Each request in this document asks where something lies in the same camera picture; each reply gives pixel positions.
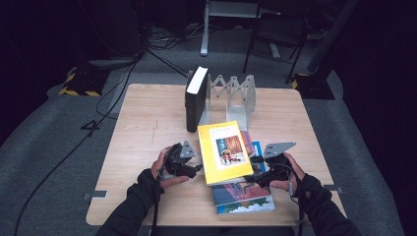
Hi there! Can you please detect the bundle of floor cables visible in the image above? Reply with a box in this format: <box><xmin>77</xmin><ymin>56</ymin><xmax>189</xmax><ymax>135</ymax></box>
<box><xmin>146</xmin><ymin>23</ymin><xmax>205</xmax><ymax>52</ymax></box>

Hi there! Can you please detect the right hand-held gripper cable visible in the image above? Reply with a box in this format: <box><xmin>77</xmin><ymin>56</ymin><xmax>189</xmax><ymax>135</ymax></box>
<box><xmin>278</xmin><ymin>161</ymin><xmax>306</xmax><ymax>236</ymax></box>

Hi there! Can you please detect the yellow and black striped stand base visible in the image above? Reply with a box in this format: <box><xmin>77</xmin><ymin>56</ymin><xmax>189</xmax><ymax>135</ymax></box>
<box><xmin>290</xmin><ymin>72</ymin><xmax>336</xmax><ymax>101</ymax></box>
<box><xmin>58</xmin><ymin>67</ymin><xmax>111</xmax><ymax>97</ymax></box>

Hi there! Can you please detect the hand-held gripper cable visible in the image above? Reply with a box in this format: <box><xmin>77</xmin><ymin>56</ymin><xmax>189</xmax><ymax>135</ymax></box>
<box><xmin>149</xmin><ymin>160</ymin><xmax>165</xmax><ymax>236</ymax></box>
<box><xmin>278</xmin><ymin>161</ymin><xmax>306</xmax><ymax>236</ymax></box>

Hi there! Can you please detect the person's right hand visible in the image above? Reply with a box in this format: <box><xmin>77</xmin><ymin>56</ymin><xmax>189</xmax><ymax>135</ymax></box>
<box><xmin>269</xmin><ymin>152</ymin><xmax>306</xmax><ymax>198</ymax></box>

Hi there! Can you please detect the short black floor cable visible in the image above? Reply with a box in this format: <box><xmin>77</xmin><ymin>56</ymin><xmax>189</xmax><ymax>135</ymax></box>
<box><xmin>146</xmin><ymin>48</ymin><xmax>189</xmax><ymax>79</ymax></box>

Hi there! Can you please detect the black hardcover book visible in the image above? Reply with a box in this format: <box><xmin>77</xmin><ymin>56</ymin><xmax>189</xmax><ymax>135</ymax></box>
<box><xmin>184</xmin><ymin>66</ymin><xmax>209</xmax><ymax>134</ymax></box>

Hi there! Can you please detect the left hand-held gripper cable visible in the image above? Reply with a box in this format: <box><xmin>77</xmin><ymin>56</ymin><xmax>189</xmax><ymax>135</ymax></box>
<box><xmin>149</xmin><ymin>160</ymin><xmax>165</xmax><ymax>236</ymax></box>

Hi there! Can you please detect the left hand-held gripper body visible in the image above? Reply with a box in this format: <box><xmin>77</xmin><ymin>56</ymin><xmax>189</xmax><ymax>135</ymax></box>
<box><xmin>164</xmin><ymin>140</ymin><xmax>198</xmax><ymax>178</ymax></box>

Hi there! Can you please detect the long black floor cable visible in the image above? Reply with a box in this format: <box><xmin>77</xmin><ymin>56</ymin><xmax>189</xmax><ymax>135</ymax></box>
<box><xmin>9</xmin><ymin>60</ymin><xmax>142</xmax><ymax>236</ymax></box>

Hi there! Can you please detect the person's left hand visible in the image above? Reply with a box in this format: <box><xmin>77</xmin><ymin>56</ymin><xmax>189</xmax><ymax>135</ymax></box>
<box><xmin>150</xmin><ymin>146</ymin><xmax>191</xmax><ymax>191</ymax></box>

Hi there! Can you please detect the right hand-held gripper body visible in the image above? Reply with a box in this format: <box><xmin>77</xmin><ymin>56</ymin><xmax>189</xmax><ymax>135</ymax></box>
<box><xmin>260</xmin><ymin>141</ymin><xmax>297</xmax><ymax>189</ymax></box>

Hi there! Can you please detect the white expandable book rack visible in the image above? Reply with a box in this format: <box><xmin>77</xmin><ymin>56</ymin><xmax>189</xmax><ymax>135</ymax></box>
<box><xmin>200</xmin><ymin>73</ymin><xmax>258</xmax><ymax>131</ymax></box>

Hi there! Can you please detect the black folding chair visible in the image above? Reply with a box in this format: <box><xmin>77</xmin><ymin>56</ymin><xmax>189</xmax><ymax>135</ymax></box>
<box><xmin>242</xmin><ymin>11</ymin><xmax>310</xmax><ymax>85</ymax></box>

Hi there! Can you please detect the yellow book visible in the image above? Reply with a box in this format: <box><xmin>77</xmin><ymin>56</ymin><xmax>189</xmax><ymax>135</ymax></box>
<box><xmin>197</xmin><ymin>120</ymin><xmax>255</xmax><ymax>187</ymax></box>

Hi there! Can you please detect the bright blue mountain picture book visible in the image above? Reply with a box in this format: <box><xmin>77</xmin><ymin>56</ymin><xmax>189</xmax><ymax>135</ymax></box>
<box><xmin>215</xmin><ymin>141</ymin><xmax>276</xmax><ymax>215</ymax></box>

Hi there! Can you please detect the dark slanted stand post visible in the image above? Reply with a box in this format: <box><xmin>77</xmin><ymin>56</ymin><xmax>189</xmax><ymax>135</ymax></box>
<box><xmin>306</xmin><ymin>0</ymin><xmax>360</xmax><ymax>75</ymax></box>

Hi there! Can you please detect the grey metal desk leg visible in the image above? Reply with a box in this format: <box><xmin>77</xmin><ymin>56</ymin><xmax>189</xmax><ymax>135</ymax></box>
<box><xmin>200</xmin><ymin>0</ymin><xmax>261</xmax><ymax>57</ymax></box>

